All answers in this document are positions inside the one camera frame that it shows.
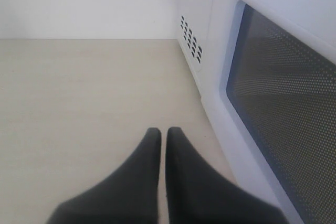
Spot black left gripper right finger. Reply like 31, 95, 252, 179
166, 127, 288, 223

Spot white Midea microwave oven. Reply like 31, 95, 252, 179
176, 0, 218, 101

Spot white microwave door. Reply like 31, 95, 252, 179
202, 0, 335, 223

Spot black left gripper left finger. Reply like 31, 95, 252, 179
47, 127, 161, 223

